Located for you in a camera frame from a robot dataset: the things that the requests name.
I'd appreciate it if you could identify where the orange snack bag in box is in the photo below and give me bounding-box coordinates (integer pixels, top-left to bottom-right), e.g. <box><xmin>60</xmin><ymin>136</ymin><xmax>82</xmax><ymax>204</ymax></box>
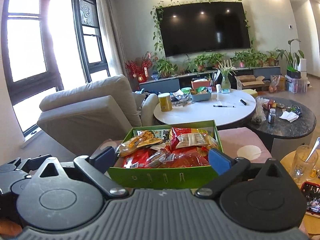
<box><xmin>116</xmin><ymin>131</ymin><xmax>163</xmax><ymax>157</ymax></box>

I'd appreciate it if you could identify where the small dark glass jar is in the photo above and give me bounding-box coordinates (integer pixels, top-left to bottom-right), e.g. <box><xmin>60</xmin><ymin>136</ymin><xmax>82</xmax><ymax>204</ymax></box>
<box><xmin>268</xmin><ymin>108</ymin><xmax>276</xmax><ymax>124</ymax></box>

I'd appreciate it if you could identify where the open cardboard box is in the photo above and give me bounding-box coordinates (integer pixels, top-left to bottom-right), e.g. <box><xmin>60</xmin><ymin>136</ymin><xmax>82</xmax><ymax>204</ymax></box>
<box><xmin>235</xmin><ymin>75</ymin><xmax>265</xmax><ymax>90</ymax></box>

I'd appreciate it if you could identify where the yellow cylindrical can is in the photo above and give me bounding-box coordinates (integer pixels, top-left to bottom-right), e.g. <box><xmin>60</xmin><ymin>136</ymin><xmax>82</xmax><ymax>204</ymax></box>
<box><xmin>158</xmin><ymin>93</ymin><xmax>172</xmax><ymax>112</ymax></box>

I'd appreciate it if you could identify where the white round coffee table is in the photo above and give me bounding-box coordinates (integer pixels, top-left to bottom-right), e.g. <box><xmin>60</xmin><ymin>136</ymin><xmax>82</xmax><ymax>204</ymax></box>
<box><xmin>153</xmin><ymin>89</ymin><xmax>256</xmax><ymax>129</ymax></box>

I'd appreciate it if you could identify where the clear drinking glass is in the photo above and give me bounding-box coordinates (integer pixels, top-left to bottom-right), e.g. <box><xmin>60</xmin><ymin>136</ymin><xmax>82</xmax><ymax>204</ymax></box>
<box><xmin>289</xmin><ymin>145</ymin><xmax>318</xmax><ymax>185</ymax></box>

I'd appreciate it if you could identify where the person's left hand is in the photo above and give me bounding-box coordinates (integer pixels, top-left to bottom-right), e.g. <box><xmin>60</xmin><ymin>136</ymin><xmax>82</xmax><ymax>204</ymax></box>
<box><xmin>0</xmin><ymin>218</ymin><xmax>22</xmax><ymax>237</ymax></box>

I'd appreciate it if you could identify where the red chip bag in box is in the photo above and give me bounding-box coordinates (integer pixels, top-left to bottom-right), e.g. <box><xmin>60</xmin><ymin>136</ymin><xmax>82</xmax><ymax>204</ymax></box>
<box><xmin>169</xmin><ymin>127</ymin><xmax>219</xmax><ymax>151</ymax></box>

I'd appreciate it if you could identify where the red flower decoration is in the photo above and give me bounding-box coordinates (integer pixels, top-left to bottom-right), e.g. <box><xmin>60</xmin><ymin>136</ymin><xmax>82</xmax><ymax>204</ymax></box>
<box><xmin>125</xmin><ymin>51</ymin><xmax>153</xmax><ymax>83</ymax></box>

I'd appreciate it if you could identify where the glass vase with green plant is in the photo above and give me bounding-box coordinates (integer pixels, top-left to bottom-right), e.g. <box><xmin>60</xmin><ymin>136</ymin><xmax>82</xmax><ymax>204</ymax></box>
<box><xmin>218</xmin><ymin>60</ymin><xmax>235</xmax><ymax>93</ymax></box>

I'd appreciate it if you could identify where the dark marble round table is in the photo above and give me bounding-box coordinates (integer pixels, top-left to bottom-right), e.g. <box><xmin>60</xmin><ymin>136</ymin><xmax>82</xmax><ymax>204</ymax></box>
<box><xmin>247</xmin><ymin>96</ymin><xmax>317</xmax><ymax>139</ymax></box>

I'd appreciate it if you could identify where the large black wall television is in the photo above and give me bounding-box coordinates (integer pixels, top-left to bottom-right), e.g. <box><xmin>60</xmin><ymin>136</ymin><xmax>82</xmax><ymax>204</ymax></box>
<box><xmin>156</xmin><ymin>2</ymin><xmax>251</xmax><ymax>57</ymax></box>

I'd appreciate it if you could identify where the pink polka dot tablecloth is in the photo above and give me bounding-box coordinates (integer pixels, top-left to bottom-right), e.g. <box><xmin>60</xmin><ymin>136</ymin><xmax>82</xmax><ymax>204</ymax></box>
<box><xmin>94</xmin><ymin>126</ymin><xmax>273</xmax><ymax>170</ymax></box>

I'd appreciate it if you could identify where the white crumpled tissue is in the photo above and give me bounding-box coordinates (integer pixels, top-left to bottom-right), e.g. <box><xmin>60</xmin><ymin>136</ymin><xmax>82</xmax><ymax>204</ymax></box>
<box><xmin>279</xmin><ymin>111</ymin><xmax>299</xmax><ymax>122</ymax></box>

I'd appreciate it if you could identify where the beige fabric sofa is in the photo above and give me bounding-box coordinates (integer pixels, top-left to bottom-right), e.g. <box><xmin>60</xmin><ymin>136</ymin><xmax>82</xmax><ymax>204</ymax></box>
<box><xmin>37</xmin><ymin>75</ymin><xmax>159</xmax><ymax>155</ymax></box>

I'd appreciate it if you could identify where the teal snack tray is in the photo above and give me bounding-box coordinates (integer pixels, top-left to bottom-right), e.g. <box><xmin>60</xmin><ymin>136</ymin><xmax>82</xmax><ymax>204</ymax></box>
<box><xmin>190</xmin><ymin>87</ymin><xmax>212</xmax><ymax>102</ymax></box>

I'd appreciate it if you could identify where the dark tv console cabinet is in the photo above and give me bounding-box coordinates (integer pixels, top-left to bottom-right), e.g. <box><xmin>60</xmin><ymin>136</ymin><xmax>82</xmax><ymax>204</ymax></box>
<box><xmin>139</xmin><ymin>66</ymin><xmax>281</xmax><ymax>93</ymax></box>

